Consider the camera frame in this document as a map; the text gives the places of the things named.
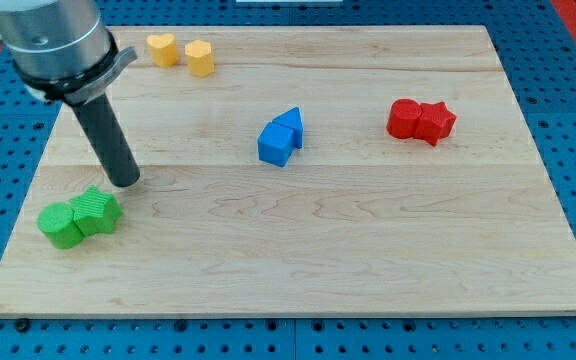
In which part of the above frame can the yellow hexagon block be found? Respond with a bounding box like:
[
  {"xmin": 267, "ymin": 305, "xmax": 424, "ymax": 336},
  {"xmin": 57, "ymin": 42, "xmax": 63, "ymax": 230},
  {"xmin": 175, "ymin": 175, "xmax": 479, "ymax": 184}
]
[{"xmin": 184, "ymin": 40, "xmax": 215, "ymax": 77}]

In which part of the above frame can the red star block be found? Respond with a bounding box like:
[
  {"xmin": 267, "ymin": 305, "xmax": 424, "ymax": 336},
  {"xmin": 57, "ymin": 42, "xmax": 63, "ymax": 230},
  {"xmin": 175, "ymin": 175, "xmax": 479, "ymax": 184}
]
[{"xmin": 413, "ymin": 102, "xmax": 457, "ymax": 146}]

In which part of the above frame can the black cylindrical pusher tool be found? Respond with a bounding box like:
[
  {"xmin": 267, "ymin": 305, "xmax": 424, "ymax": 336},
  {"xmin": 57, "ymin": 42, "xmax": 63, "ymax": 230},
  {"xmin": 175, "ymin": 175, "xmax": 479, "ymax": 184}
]
[{"xmin": 72, "ymin": 94, "xmax": 140, "ymax": 187}]

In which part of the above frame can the wooden board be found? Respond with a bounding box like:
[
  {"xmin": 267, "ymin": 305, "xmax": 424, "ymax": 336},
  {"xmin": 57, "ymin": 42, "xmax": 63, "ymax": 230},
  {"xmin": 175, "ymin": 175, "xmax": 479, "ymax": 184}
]
[{"xmin": 0, "ymin": 25, "xmax": 576, "ymax": 319}]

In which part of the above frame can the red cylinder block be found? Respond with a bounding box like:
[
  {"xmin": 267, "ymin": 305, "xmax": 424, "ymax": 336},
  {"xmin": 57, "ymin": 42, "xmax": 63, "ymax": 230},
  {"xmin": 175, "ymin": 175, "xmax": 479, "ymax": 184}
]
[{"xmin": 386, "ymin": 98, "xmax": 422, "ymax": 139}]

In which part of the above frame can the blue triangle block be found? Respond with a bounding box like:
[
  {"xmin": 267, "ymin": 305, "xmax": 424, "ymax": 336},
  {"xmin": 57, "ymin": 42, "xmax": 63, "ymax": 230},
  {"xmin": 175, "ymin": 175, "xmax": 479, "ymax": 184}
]
[{"xmin": 272, "ymin": 107, "xmax": 304, "ymax": 149}]

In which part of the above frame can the green cylinder block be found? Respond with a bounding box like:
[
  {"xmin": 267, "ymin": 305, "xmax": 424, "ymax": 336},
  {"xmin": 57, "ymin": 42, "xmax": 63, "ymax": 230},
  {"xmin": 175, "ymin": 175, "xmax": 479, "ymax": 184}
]
[{"xmin": 37, "ymin": 202, "xmax": 84, "ymax": 249}]

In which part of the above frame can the green star block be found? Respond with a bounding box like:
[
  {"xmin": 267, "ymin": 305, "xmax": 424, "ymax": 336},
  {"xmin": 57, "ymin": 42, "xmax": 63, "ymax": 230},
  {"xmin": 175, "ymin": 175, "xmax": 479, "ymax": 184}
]
[{"xmin": 70, "ymin": 186, "xmax": 123, "ymax": 237}]

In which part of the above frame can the yellow heart block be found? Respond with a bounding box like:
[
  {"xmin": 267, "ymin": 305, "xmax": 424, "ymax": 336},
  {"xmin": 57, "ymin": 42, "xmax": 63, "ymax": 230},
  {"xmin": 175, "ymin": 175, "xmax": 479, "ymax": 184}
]
[{"xmin": 146, "ymin": 33, "xmax": 180, "ymax": 68}]

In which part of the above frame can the blue cube block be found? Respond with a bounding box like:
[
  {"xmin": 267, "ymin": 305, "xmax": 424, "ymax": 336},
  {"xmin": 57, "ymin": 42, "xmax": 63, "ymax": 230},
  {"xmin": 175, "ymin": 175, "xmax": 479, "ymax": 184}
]
[{"xmin": 257, "ymin": 123, "xmax": 294, "ymax": 167}]

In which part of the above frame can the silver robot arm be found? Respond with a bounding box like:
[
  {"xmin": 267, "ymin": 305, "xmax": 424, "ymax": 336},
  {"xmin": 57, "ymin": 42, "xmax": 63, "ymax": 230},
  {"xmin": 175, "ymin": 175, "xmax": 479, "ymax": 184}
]
[{"xmin": 0, "ymin": 0, "xmax": 137, "ymax": 106}]

